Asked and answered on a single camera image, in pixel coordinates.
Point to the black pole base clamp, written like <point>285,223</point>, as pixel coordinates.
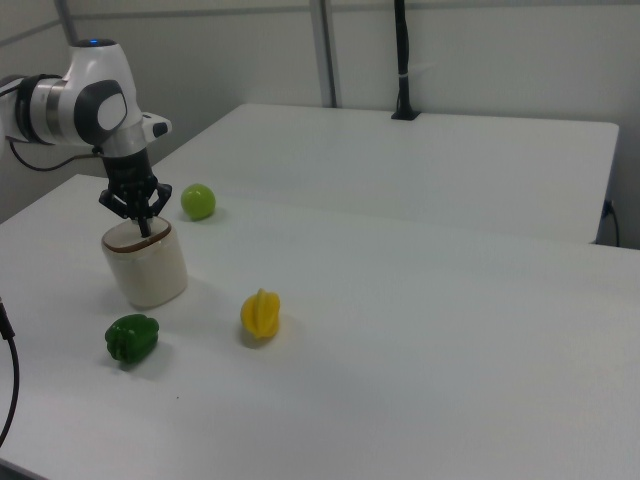
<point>405,115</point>

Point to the cream hinged bin lid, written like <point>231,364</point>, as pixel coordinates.
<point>127,239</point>

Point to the cream plastic garbage bin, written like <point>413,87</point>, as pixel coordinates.
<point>150,277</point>

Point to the yellow toy starfruit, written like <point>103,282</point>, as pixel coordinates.
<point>260,314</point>

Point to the dark green toy bell pepper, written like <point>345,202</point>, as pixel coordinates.
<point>131,338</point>

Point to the grey wall partition post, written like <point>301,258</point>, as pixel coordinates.
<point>327,50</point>

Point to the light green toy apple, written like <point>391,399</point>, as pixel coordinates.
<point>198,202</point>

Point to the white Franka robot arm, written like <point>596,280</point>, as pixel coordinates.
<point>85,107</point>

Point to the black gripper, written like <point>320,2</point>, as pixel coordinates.
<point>129,182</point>

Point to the slanted grey metal post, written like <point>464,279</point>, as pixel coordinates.
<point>67,22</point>

